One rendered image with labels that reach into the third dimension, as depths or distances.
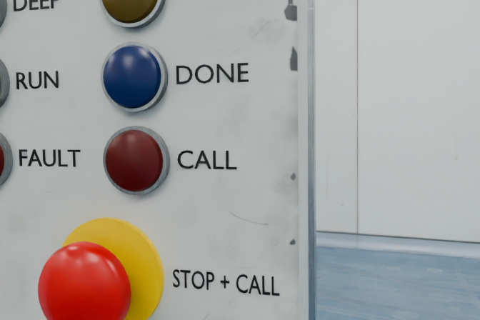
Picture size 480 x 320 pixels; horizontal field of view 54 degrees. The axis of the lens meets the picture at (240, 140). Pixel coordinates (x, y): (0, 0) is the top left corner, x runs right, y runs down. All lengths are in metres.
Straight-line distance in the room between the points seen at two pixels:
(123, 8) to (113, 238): 0.10
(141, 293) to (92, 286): 0.03
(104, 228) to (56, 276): 0.03
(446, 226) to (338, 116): 1.06
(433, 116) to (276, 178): 3.36
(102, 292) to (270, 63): 0.11
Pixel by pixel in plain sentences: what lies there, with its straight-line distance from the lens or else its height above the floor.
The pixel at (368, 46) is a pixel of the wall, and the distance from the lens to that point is 3.58.
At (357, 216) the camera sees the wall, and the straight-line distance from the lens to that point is 3.64.
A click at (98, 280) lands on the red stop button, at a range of 0.20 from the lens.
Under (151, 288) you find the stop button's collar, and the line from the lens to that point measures 0.22.
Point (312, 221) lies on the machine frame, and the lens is 1.39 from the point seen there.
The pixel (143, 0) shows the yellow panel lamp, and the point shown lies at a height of 1.03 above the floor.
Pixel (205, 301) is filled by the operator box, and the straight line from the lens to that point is 0.22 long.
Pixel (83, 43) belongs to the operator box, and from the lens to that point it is 0.23.
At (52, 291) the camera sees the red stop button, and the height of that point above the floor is 0.91.
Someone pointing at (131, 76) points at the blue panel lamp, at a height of 1.00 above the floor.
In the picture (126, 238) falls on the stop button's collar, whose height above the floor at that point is 0.93.
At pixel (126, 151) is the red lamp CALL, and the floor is 0.97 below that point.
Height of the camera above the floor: 0.98
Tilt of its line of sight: 3 degrees down
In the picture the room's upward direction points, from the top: 1 degrees counter-clockwise
